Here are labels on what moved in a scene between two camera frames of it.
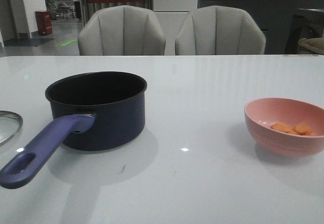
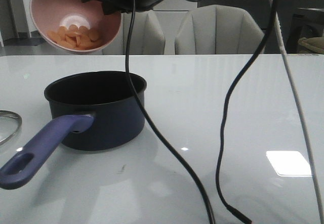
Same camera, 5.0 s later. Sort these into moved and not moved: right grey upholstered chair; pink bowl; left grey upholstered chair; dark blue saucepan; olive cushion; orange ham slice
Moved: orange ham slice; pink bowl
Not moved: left grey upholstered chair; dark blue saucepan; right grey upholstered chair; olive cushion
